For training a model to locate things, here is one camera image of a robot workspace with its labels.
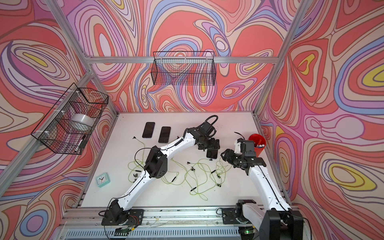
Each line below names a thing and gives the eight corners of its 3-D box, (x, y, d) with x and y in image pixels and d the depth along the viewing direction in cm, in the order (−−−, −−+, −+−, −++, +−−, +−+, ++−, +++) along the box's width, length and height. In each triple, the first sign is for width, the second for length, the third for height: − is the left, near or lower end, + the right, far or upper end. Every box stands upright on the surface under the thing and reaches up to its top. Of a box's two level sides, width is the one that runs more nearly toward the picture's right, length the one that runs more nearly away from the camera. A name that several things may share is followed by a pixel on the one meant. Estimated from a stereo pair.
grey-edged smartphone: (142, 138, 107) (141, 136, 105) (146, 124, 115) (145, 122, 114) (152, 138, 107) (151, 136, 105) (155, 124, 115) (154, 122, 114)
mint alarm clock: (99, 188, 85) (97, 186, 83) (98, 179, 88) (95, 177, 86) (110, 182, 87) (108, 180, 85) (108, 173, 90) (106, 172, 88)
